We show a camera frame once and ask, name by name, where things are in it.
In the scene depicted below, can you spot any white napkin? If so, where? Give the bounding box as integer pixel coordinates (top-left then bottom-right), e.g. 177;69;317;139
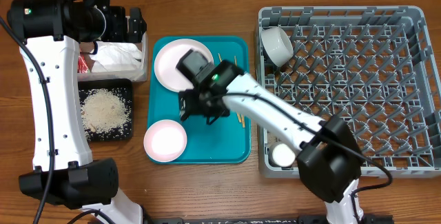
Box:
90;41;143;72

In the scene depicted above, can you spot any red sauce packet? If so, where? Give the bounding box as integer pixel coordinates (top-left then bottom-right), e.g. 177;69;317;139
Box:
77;54;90;74

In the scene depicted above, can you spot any grey bowl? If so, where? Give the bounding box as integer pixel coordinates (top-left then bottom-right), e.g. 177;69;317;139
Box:
260;27;294;67

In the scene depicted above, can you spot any cooked rice pile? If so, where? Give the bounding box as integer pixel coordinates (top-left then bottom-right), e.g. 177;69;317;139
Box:
81;88;131;139

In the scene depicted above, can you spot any white cup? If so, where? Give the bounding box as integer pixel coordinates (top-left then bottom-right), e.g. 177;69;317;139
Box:
268;142;296;167

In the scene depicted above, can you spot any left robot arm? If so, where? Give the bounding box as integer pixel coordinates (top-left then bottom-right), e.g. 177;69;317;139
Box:
1;0;150;223

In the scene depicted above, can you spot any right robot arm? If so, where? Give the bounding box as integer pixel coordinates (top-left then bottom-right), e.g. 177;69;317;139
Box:
176;49;393;223

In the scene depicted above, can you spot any clear plastic waste bin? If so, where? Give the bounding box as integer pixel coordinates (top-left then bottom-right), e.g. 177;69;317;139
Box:
77;32;148;82

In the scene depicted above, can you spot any grey dishwasher rack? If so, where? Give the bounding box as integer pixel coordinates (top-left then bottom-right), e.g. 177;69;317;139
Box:
256;6;440;178

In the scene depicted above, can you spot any right wooden chopstick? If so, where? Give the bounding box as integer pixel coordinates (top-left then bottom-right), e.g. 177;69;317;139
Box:
234;57;245;128

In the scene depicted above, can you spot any teal serving tray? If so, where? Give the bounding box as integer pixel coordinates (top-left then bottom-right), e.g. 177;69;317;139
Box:
147;36;252;164

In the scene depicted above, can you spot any large white plate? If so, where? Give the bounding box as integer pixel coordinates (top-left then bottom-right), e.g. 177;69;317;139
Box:
154;39;214;92

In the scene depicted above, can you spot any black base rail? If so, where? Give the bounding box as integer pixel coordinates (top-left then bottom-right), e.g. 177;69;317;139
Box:
153;214;395;224

